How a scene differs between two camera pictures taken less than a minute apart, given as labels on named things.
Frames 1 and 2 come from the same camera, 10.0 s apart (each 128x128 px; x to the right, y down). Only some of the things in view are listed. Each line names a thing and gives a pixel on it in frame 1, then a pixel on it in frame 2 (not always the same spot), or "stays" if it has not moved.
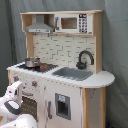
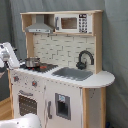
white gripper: x=14 y=92 -> x=9 y=56
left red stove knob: x=16 y=78 stays
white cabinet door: x=63 y=106 stays
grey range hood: x=40 y=27 stays
